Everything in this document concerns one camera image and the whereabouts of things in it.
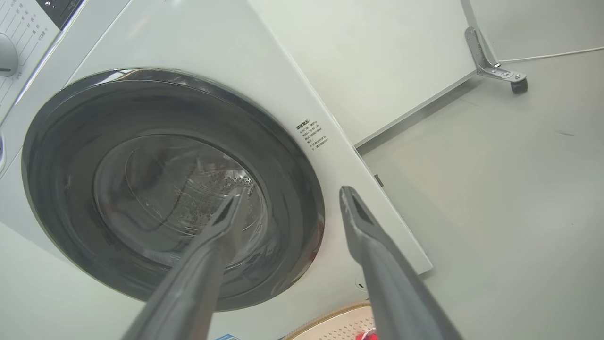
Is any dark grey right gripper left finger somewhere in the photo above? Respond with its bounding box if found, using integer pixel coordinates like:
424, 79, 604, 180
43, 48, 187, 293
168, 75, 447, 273
122, 189, 246, 340

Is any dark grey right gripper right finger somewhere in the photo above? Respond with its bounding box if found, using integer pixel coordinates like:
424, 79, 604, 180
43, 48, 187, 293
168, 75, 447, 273
340, 186, 463, 340

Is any cream perforated laundry basket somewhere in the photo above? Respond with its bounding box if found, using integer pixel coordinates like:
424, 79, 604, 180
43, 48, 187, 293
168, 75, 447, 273
278, 302, 376, 340

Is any dark round washer door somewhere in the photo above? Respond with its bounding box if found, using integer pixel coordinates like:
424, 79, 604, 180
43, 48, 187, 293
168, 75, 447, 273
21, 68, 326, 312

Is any small printed warning label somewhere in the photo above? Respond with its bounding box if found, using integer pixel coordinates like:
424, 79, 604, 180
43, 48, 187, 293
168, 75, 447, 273
295, 119, 331, 153

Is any white partition panel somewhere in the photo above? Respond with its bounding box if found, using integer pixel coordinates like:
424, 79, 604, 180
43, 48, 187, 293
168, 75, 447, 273
248, 0, 498, 148

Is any white front-load washing machine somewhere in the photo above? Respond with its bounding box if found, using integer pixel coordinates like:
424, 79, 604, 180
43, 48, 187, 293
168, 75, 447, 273
0, 0, 433, 340

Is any silver washer control knob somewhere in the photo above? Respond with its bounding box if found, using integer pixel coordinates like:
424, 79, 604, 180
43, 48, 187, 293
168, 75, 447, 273
0, 33, 18, 77

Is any black washer display panel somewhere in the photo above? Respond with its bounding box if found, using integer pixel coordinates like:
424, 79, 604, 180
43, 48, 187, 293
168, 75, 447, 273
37, 0, 86, 30

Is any silver caster leg bracket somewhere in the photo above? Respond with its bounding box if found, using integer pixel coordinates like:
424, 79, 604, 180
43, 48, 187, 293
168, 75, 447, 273
465, 26, 527, 83

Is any white floor cable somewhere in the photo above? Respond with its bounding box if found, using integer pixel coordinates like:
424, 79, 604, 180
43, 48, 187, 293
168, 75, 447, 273
498, 46, 604, 64

